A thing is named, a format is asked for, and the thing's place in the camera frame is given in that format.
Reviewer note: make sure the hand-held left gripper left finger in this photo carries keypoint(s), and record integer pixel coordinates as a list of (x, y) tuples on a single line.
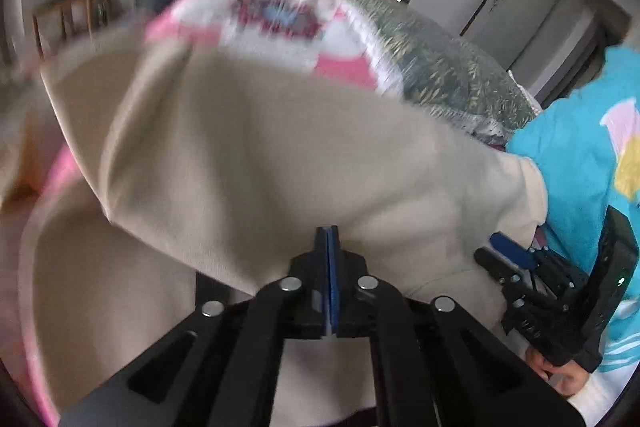
[(321, 247)]

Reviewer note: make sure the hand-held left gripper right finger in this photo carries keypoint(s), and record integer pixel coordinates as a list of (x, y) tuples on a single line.
[(336, 257)]

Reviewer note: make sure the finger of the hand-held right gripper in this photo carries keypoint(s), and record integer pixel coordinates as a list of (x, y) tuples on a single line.
[(512, 249), (492, 264)]

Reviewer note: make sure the beige zip jacket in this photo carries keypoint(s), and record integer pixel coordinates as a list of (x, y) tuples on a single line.
[(275, 157)]

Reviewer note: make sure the person's right forearm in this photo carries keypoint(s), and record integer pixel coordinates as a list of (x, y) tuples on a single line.
[(595, 402)]

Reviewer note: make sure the person's right hand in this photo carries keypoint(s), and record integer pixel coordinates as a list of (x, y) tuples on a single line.
[(565, 379)]

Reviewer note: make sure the blue printed duvet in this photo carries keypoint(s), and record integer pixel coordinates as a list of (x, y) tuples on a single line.
[(575, 157)]

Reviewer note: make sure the green floral pillow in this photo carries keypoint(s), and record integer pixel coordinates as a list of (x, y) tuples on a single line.
[(450, 62)]

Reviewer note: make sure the pink fleece blanket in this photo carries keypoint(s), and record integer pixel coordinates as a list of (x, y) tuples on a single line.
[(270, 17)]

